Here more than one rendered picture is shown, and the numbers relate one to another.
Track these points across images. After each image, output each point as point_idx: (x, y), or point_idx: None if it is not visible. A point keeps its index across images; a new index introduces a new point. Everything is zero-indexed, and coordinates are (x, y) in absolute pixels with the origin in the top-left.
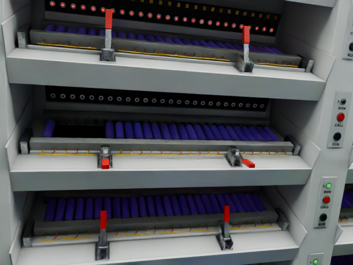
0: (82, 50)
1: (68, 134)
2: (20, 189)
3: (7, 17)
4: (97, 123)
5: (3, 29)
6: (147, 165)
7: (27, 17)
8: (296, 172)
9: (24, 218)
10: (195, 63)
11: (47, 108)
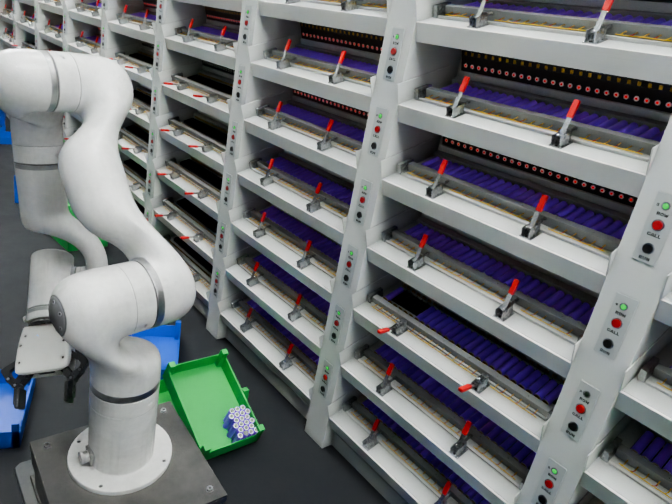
0: (409, 253)
1: (403, 302)
2: (356, 321)
3: (376, 224)
4: (431, 303)
5: (367, 233)
6: (417, 349)
7: (409, 215)
8: (524, 433)
9: (364, 342)
10: (475, 291)
11: None
